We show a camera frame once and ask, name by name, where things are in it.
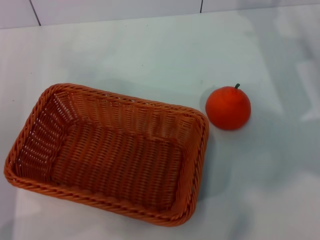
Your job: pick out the orange woven plastic basket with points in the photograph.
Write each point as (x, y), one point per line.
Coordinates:
(117, 155)

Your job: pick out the orange toy fruit green stem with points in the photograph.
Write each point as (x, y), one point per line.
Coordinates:
(227, 108)

